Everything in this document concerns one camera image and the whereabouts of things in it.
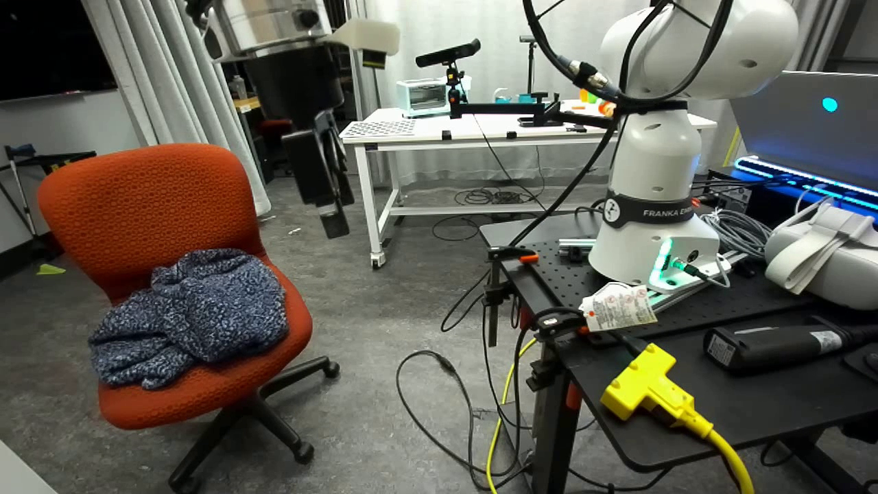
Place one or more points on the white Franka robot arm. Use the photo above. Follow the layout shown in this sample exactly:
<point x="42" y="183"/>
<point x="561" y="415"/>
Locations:
<point x="653" y="156"/>

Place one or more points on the black stereo camera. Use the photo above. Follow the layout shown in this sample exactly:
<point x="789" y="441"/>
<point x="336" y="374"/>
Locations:
<point x="448" y="53"/>

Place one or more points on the black wall screen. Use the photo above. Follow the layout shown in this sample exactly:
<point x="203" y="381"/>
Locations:
<point x="50" y="45"/>

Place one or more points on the orange office chair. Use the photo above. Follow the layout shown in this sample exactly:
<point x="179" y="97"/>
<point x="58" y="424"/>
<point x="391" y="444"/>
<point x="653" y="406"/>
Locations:
<point x="138" y="203"/>

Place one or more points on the yellow green floor scrap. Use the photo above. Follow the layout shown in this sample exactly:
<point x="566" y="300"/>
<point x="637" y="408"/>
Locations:
<point x="50" y="271"/>

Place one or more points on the long wooden desk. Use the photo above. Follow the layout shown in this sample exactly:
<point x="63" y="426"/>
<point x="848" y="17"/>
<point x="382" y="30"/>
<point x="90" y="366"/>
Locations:
<point x="247" y="102"/>

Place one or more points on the white toy microwave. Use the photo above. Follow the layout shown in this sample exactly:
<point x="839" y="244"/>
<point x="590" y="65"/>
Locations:
<point x="424" y="97"/>

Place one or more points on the laptop with blue light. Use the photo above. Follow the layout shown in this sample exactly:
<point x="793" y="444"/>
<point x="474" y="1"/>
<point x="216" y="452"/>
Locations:
<point x="806" y="139"/>

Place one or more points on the white metal table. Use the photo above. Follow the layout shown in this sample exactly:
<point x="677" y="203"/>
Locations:
<point x="412" y="137"/>

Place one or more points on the black crutch stand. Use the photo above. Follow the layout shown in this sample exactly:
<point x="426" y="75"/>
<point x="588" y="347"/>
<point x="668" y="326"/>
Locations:
<point x="36" y="156"/>

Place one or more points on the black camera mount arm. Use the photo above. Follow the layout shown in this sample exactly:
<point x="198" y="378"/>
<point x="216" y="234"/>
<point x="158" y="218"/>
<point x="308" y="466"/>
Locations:
<point x="494" y="109"/>

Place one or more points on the black upright stand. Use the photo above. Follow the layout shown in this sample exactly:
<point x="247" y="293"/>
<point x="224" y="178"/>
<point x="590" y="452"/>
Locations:
<point x="531" y="65"/>

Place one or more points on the white green base bracket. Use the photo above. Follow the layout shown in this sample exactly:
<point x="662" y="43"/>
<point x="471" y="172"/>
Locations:
<point x="674" y="266"/>

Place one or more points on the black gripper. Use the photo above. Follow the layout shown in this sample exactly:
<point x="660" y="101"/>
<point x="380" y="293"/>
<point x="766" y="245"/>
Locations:
<point x="331" y="146"/>

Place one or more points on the blue knit sweater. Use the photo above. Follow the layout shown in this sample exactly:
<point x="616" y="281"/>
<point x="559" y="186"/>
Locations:
<point x="202" y="312"/>

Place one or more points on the white printed paper packet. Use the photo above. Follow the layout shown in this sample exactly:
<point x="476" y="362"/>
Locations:
<point x="619" y="305"/>

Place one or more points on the black metal workbench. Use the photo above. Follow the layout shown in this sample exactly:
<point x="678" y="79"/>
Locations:
<point x="777" y="402"/>

